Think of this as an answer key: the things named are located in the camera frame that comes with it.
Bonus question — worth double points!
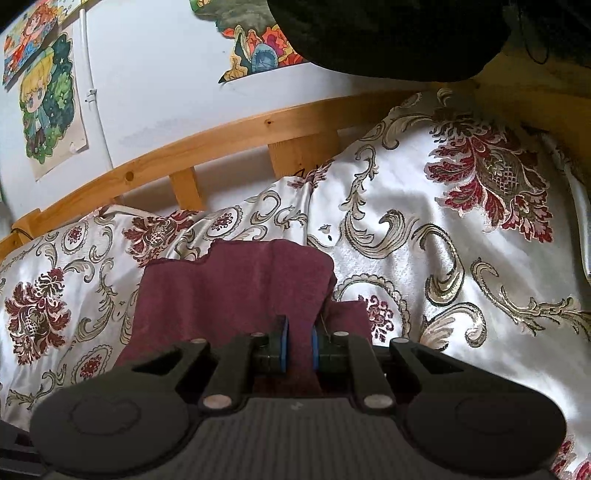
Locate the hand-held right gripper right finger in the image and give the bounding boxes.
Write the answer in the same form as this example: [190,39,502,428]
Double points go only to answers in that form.
[310,325,462,411]

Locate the red cartoon wall poster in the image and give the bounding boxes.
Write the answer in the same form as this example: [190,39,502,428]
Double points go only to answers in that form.
[2,0,70,88]

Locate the black hanging cloth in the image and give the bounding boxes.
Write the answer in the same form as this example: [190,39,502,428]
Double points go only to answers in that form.
[268,0,591,84]

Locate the floral white satin blanket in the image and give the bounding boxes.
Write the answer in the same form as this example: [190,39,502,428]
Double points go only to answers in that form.
[0,88,591,480]

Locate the maroon knit sweater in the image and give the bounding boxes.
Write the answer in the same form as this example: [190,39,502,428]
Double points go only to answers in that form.
[113,239,372,398]

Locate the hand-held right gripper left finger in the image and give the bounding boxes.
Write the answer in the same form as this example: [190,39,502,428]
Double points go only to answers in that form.
[131,316,291,414]

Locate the blond cartoon figure wall poster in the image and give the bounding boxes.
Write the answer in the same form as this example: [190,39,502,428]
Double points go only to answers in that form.
[18,25,90,181]

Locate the large torn colourful wall poster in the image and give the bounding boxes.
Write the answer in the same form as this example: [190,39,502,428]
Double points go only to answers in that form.
[189,0,310,84]

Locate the thin black cord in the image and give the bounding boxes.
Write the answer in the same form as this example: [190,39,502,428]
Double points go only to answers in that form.
[516,11,555,66]

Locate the wooden bed headboard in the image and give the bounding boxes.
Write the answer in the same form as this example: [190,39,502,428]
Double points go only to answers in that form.
[0,90,416,259]

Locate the white wall pipe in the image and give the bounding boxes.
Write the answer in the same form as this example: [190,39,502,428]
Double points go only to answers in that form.
[78,9,116,169]

